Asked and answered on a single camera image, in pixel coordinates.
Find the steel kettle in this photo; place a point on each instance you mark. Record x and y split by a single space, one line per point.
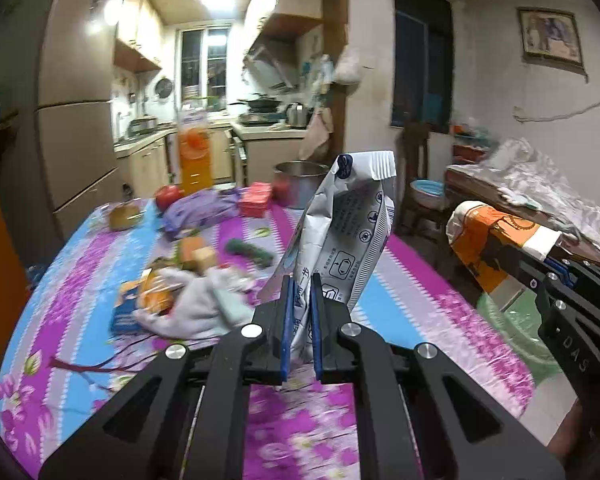
296 115

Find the blue packet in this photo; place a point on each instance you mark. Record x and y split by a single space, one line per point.
122 321

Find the orange white snack packet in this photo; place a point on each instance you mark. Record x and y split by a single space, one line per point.
482 240

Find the red box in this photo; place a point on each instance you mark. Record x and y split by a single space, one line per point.
255 200

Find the clear hanging plastic bags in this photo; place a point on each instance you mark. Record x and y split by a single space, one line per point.
316 77

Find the hanging round strainer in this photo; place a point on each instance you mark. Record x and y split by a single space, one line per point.
163 88

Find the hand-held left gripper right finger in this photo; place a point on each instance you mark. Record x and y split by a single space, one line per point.
316 330

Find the person's right forearm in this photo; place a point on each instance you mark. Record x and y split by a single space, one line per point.
562 435

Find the kitchen stove counter cabinet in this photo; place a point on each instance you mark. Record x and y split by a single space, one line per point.
265 152

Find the range hood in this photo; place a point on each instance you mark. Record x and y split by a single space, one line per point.
270 67

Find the dark wooden chair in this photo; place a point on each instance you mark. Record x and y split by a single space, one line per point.
415 145

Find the white crumpled sheet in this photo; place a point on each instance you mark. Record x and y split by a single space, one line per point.
530 170

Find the dark wooden table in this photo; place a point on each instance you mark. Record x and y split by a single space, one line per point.
472 185

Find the green-lined waste bin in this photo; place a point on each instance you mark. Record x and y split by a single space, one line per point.
520 330

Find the beige refrigerator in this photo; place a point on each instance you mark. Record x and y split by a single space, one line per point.
75 150

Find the green scouring pad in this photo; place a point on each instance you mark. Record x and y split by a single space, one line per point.
250 252

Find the blue plastic basin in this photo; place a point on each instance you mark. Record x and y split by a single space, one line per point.
427 192

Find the yellow sponge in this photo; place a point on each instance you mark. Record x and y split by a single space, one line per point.
202 257

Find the white hanging plastic bag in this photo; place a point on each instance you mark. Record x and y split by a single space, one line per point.
347 67

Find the floral striped tablecloth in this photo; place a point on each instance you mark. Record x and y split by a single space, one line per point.
405 300

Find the cluttered plastic crates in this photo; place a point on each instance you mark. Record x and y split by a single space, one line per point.
470 140

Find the framed elephant picture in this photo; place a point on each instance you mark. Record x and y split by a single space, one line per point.
550 35

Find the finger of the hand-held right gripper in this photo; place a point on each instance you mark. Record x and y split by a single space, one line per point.
525 275
562 269

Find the white cloth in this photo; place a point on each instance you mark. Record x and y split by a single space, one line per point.
195 310

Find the black wok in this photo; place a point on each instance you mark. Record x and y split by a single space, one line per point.
262 105

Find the orange juice bottle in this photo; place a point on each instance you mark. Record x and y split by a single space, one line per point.
195 160

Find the white printed snack bag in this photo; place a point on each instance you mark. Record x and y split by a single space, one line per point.
340 230

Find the bagged brown fruit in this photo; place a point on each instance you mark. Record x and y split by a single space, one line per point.
122 216

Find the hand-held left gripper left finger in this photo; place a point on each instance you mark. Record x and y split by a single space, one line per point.
284 330

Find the gas stove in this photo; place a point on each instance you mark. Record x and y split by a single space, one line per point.
260 120

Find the orange wooden cabinet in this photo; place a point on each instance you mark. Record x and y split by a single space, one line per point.
2 235

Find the purple wipes packet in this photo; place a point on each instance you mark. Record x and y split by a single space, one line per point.
200 210

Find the kitchen window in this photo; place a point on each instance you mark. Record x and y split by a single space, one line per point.
200 60

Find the hanging beige towel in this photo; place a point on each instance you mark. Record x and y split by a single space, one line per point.
317 135

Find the kitchen sink counter cabinet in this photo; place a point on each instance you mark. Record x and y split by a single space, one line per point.
147 165

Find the red apple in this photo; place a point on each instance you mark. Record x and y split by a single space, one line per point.
169 197

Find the wall cabinet above hood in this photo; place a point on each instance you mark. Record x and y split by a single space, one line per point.
280 10

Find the dark room window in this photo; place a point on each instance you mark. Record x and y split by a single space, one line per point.
420 60

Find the steel pot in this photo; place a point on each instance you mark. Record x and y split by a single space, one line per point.
295 182

